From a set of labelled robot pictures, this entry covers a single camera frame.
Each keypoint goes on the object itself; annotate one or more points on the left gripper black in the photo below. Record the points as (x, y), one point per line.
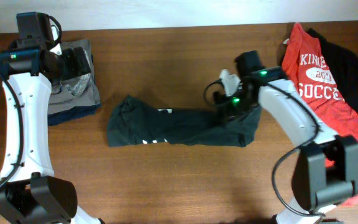
(78, 66)

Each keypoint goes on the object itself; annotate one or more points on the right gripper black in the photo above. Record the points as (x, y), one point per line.
(225, 110)

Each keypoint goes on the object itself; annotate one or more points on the dark green t-shirt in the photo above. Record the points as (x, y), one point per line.
(134, 122)

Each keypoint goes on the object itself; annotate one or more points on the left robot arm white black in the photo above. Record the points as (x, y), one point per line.
(29, 191)

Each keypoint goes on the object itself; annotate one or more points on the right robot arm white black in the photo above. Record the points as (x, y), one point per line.
(326, 170)

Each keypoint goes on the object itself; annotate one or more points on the grey folded shirt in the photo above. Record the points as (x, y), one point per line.
(78, 92)

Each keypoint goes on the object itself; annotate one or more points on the navy folded garment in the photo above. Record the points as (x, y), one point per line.
(71, 114)

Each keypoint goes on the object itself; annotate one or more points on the red soccer t-shirt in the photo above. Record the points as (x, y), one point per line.
(306, 67)

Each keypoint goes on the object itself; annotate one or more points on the black garment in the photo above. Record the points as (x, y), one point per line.
(343, 65)

